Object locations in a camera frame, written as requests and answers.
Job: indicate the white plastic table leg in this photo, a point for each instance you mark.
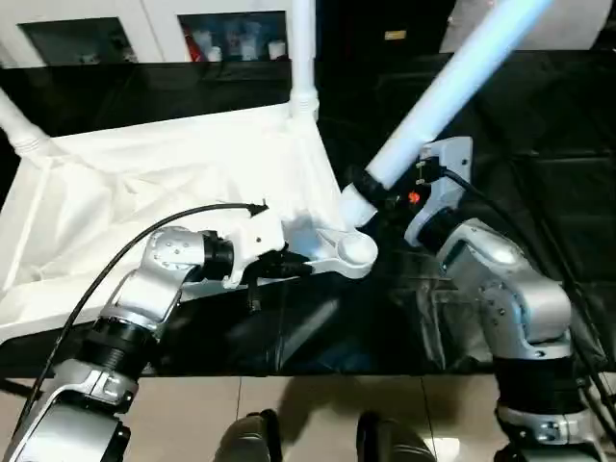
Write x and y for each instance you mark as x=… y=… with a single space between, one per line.
x=303 y=48
x=19 y=125
x=457 y=72

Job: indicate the white plastic table top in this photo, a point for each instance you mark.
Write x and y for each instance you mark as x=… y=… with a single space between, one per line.
x=144 y=168

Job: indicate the black work mat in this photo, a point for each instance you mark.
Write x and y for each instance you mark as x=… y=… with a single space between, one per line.
x=529 y=144

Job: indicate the black box with gold label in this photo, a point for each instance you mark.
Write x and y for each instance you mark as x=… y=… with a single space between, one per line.
x=385 y=19

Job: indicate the grey left robot foot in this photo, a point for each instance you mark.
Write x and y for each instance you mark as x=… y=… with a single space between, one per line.
x=250 y=440

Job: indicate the grey robot foot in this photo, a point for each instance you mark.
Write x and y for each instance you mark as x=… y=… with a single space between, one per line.
x=250 y=440
x=394 y=440

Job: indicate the grey right robot foot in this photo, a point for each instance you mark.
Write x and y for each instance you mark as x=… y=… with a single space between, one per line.
x=394 y=440

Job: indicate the white glass door cabinet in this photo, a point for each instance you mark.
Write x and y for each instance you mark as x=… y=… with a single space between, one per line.
x=154 y=29

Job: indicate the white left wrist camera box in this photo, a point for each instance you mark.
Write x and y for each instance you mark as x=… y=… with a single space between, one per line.
x=240 y=236

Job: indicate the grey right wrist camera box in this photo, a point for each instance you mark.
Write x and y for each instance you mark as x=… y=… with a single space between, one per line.
x=452 y=163

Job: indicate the black metal table frame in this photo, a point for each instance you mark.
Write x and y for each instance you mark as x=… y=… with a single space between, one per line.
x=14 y=387

